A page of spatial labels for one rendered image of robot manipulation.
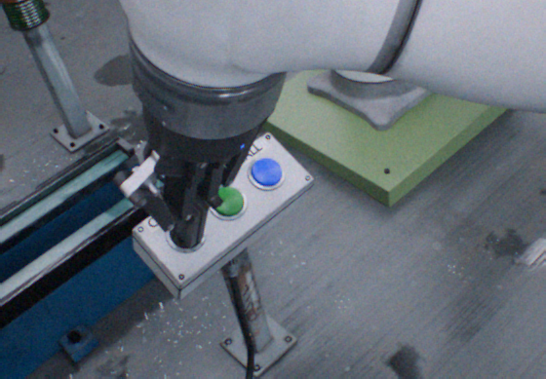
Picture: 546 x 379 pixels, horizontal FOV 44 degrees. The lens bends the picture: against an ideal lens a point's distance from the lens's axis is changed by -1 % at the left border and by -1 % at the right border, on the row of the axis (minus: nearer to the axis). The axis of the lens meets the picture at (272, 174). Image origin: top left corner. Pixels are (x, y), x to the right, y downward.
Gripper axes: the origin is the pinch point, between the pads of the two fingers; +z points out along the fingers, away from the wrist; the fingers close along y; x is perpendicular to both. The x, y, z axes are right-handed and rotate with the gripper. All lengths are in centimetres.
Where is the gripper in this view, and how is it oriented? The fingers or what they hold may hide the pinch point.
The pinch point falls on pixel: (187, 215)
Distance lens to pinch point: 58.9
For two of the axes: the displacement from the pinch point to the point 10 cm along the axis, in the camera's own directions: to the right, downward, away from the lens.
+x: 6.7, 7.1, -2.4
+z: -1.6, 4.5, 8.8
